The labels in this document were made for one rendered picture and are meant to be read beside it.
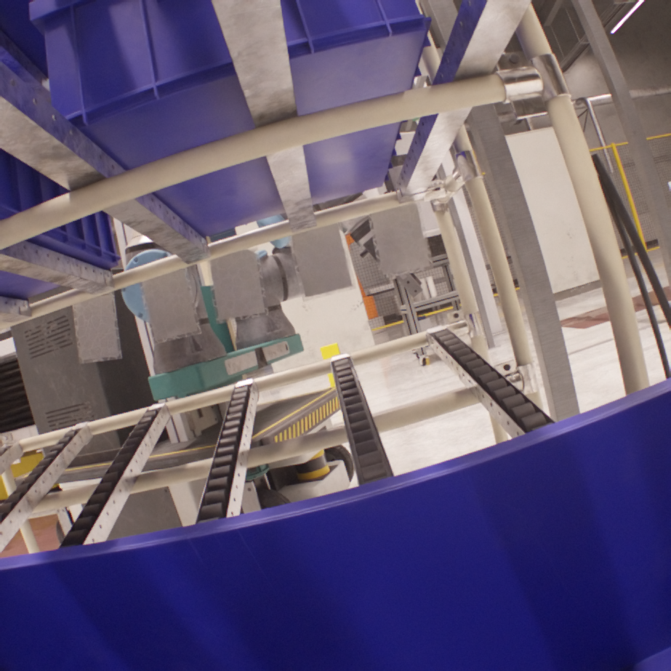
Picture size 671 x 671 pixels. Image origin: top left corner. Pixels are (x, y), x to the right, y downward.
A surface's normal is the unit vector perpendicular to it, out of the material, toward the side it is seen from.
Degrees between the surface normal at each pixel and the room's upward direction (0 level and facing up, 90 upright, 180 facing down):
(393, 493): 101
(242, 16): 177
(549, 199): 90
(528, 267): 90
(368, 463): 62
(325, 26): 87
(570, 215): 90
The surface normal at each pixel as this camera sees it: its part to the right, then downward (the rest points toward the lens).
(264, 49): 0.27, 0.96
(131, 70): 0.03, -0.05
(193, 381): -0.28, 0.08
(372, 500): 0.09, 0.18
